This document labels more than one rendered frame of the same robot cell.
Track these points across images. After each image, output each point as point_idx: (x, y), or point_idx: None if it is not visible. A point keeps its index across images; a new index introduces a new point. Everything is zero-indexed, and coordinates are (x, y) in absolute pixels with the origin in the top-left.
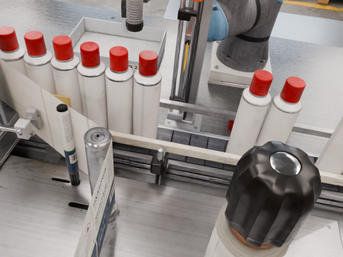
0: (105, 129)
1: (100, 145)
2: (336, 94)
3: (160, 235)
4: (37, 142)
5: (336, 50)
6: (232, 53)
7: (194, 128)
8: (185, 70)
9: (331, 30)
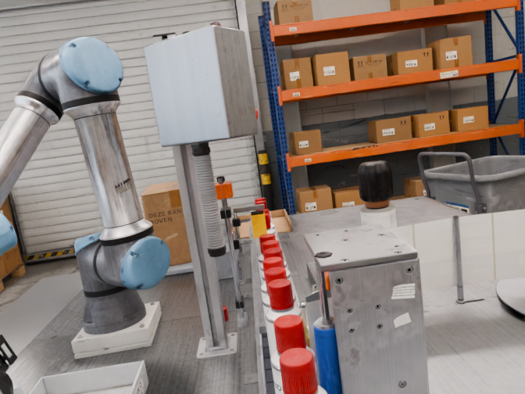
0: None
1: None
2: (158, 289)
3: None
4: None
5: (81, 296)
6: (130, 308)
7: (234, 334)
8: (236, 263)
9: (37, 302)
